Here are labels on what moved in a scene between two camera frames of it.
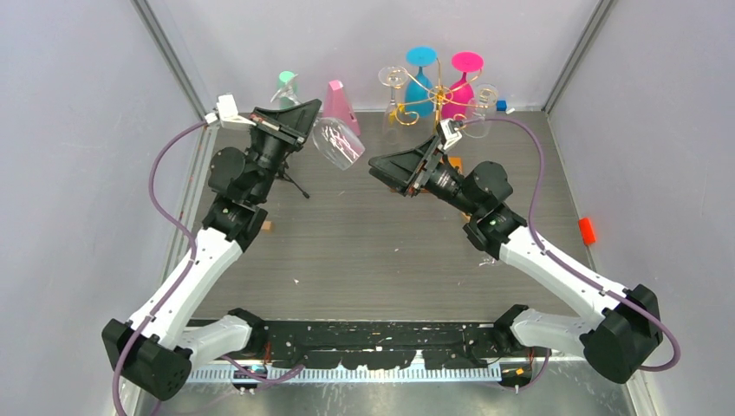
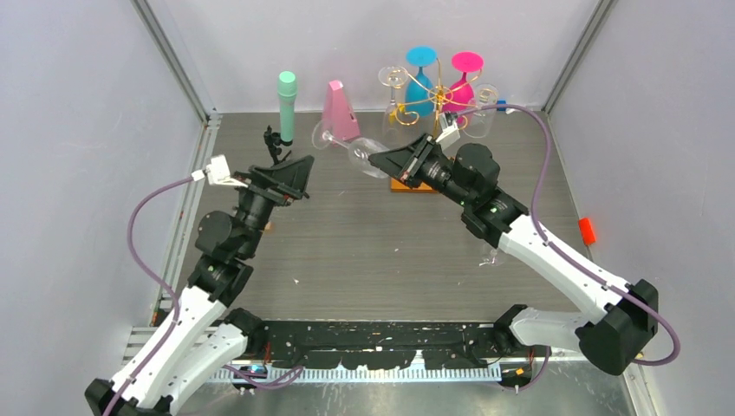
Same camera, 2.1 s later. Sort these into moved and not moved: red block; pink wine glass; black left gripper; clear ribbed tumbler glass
Moved: black left gripper
Not moved: red block; pink wine glass; clear ribbed tumbler glass
